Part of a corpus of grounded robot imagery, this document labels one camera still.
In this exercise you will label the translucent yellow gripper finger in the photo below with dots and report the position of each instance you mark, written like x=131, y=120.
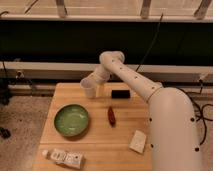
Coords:
x=100, y=91

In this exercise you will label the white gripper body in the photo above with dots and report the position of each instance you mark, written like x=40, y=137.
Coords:
x=100, y=75

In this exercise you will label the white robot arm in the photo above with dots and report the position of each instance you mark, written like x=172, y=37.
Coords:
x=173, y=132

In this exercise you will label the green ceramic bowl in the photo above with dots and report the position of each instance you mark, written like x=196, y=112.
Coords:
x=71, y=120

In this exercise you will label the black rectangular phone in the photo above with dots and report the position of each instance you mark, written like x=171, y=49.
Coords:
x=120, y=94

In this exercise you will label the dark red small object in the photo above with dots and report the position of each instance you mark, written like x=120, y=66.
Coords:
x=111, y=116

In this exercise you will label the white tube with label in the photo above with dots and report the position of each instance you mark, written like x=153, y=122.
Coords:
x=61, y=157

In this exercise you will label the dark object on floor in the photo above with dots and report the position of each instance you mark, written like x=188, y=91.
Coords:
x=4, y=133

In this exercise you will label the grey wall rail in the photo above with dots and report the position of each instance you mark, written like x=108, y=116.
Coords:
x=76, y=71

